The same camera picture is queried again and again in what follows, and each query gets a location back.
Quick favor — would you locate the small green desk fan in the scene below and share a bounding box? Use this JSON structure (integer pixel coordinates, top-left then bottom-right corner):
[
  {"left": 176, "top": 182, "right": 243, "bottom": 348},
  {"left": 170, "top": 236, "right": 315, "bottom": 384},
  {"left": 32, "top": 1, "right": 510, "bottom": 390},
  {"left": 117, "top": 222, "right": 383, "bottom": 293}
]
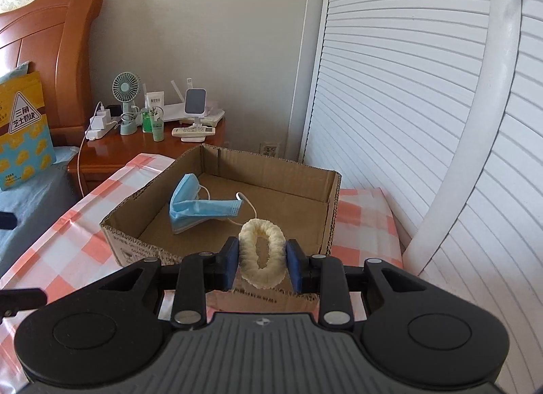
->
[{"left": 112, "top": 72, "right": 141, "bottom": 136}]

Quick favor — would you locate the wooden nightstand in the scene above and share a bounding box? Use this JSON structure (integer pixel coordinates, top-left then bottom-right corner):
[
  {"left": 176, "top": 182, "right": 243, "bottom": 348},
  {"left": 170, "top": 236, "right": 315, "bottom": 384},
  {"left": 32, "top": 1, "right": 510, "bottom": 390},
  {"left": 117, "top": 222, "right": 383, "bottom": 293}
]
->
[{"left": 68, "top": 116, "right": 227, "bottom": 196}]

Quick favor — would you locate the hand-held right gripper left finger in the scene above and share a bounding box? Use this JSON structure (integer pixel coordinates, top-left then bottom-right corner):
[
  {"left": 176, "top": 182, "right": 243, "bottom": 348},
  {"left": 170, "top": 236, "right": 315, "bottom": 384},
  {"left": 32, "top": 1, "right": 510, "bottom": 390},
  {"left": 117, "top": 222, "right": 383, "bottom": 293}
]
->
[{"left": 97, "top": 236, "right": 242, "bottom": 329}]

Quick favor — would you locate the blue face mask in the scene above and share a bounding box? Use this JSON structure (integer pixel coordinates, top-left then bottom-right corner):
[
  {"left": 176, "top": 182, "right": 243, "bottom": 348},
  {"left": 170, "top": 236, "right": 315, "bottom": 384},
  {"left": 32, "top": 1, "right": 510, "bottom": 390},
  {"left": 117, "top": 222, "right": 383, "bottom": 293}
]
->
[{"left": 169, "top": 173, "right": 259, "bottom": 236}]

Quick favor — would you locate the white power strip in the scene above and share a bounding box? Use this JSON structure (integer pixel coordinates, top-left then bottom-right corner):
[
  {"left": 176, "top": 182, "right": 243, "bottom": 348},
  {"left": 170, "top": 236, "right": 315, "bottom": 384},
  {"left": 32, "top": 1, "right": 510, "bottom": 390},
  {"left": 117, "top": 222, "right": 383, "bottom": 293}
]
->
[{"left": 85, "top": 120, "right": 118, "bottom": 140}]

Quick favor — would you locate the white remote control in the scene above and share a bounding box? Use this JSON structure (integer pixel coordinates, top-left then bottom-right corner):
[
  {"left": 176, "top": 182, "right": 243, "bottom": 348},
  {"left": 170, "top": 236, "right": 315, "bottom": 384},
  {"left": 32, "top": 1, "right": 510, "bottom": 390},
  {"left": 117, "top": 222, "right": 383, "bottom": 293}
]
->
[{"left": 171, "top": 125, "right": 217, "bottom": 137}]

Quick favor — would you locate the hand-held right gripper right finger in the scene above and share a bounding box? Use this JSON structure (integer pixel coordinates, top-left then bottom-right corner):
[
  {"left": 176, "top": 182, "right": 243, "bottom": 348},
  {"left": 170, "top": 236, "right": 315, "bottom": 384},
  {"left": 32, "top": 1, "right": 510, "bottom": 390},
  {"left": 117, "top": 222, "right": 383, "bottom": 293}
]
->
[{"left": 285, "top": 239, "right": 430, "bottom": 331}]

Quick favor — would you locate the orange checkered tablecloth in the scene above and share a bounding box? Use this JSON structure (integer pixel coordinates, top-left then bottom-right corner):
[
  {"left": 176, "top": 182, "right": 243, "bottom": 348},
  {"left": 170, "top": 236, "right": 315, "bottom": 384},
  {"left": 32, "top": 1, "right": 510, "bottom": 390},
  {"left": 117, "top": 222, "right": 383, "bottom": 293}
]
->
[{"left": 0, "top": 152, "right": 405, "bottom": 394}]

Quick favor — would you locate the white charging cable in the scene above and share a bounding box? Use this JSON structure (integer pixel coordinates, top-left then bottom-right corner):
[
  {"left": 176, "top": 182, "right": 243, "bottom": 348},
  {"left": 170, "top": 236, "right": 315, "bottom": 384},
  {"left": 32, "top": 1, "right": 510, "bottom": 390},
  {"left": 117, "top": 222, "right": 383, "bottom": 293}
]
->
[{"left": 76, "top": 101, "right": 105, "bottom": 200}]

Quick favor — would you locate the wooden headboard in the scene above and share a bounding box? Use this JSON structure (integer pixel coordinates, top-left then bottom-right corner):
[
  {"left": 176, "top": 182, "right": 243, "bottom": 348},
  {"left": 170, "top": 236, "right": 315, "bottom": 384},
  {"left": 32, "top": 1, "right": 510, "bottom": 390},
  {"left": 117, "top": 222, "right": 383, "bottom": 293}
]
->
[{"left": 0, "top": 0, "right": 104, "bottom": 144}]

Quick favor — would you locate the white router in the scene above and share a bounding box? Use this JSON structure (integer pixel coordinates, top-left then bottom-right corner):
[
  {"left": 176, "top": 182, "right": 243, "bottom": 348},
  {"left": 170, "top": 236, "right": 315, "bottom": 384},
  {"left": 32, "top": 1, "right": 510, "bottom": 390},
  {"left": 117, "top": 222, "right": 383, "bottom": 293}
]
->
[{"left": 163, "top": 78, "right": 225, "bottom": 126}]

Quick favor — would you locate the white charger plug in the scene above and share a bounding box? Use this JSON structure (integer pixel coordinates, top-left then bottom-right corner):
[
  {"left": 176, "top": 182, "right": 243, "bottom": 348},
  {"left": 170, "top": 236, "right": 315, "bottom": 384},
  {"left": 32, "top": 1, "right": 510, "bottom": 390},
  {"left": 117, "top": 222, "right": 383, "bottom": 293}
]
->
[{"left": 94, "top": 102, "right": 112, "bottom": 130}]

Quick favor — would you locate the green bottle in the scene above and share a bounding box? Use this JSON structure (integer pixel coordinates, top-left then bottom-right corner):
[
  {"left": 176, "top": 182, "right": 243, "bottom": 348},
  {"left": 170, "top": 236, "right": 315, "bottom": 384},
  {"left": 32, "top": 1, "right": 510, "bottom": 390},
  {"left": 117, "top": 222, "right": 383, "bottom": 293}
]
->
[{"left": 151, "top": 112, "right": 166, "bottom": 143}]

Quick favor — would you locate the white curved pole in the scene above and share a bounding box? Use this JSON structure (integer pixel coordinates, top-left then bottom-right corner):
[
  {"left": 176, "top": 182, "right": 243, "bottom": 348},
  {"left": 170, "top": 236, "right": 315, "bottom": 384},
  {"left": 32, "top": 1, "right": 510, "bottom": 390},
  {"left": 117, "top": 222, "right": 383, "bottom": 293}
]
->
[{"left": 401, "top": 0, "right": 525, "bottom": 278}]

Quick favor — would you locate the yellow snack bag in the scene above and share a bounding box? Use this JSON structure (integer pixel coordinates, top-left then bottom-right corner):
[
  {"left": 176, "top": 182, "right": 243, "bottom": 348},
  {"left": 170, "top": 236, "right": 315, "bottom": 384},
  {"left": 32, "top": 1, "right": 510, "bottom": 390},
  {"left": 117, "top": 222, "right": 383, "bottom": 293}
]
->
[{"left": 0, "top": 71, "right": 56, "bottom": 191}]

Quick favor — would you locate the cream fluffy scrunchie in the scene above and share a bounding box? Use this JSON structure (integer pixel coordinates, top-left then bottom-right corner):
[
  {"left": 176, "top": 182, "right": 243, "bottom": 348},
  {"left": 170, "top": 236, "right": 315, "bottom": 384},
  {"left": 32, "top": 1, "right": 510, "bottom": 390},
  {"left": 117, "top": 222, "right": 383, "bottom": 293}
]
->
[{"left": 239, "top": 217, "right": 287, "bottom": 291}]

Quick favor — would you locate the cardboard box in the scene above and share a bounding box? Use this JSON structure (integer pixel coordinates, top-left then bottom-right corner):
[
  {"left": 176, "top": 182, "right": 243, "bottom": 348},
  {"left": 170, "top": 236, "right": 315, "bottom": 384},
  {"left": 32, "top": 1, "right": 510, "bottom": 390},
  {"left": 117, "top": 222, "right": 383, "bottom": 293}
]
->
[{"left": 99, "top": 144, "right": 343, "bottom": 315}]

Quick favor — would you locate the blue pillow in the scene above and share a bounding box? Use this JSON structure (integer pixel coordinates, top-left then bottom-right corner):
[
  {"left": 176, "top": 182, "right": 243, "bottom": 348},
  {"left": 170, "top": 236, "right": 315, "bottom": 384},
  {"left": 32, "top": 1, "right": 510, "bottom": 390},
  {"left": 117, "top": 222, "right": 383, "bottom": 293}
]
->
[{"left": 0, "top": 61, "right": 31, "bottom": 86}]

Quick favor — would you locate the white louvered wardrobe door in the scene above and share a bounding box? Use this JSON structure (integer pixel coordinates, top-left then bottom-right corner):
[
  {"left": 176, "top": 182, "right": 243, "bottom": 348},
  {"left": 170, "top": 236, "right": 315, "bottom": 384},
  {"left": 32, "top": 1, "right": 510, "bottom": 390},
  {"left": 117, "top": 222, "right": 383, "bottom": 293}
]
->
[{"left": 299, "top": 0, "right": 543, "bottom": 394}]

